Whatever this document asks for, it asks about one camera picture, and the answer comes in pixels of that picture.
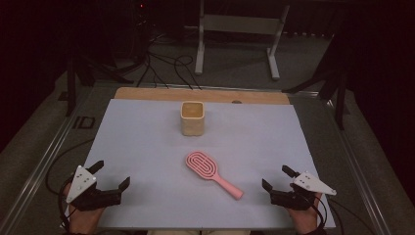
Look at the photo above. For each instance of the black tripod stand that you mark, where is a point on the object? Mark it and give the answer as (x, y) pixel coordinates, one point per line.
(341, 104)
(71, 91)

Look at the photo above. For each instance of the person's right hand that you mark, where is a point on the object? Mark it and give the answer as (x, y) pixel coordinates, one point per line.
(306, 220)

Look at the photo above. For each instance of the pink hairbrush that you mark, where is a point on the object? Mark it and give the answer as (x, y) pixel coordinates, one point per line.
(200, 163)

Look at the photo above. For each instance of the pale table cover sheet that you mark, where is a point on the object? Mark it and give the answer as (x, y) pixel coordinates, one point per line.
(147, 147)

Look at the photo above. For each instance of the white metal stand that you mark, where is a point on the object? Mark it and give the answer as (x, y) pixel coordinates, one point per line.
(241, 24)

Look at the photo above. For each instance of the aluminium frame rail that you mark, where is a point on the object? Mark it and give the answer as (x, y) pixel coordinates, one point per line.
(42, 166)
(359, 182)

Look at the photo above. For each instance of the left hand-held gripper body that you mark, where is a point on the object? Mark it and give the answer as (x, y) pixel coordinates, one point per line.
(81, 182)

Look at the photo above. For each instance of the person's left hand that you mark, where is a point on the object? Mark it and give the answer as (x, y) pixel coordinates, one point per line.
(83, 220)

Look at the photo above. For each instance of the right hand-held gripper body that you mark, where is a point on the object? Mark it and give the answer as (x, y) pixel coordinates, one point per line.
(310, 184)

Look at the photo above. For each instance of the beige square cup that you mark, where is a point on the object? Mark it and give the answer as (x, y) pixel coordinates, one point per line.
(192, 125)

